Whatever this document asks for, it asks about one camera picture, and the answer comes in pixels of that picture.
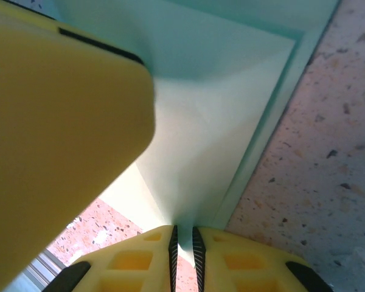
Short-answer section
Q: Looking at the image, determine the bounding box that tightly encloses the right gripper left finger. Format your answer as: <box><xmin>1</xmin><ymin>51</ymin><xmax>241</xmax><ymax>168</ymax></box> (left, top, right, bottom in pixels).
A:
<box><xmin>50</xmin><ymin>224</ymin><xmax>179</xmax><ymax>292</ymax></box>

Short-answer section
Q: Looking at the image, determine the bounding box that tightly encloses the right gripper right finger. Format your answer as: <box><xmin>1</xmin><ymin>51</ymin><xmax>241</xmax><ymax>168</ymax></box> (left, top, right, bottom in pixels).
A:
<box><xmin>191</xmin><ymin>226</ymin><xmax>334</xmax><ymax>292</ymax></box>

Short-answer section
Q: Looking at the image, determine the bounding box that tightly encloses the light green paper sheet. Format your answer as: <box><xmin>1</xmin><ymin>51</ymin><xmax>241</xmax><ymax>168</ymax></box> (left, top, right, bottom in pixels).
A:
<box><xmin>53</xmin><ymin>0</ymin><xmax>341</xmax><ymax>274</ymax></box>

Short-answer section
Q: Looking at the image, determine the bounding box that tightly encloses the long aluminium mounting rail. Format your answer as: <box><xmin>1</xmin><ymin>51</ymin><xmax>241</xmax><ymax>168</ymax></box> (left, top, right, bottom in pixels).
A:
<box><xmin>5</xmin><ymin>248</ymin><xmax>69</xmax><ymax>292</ymax></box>

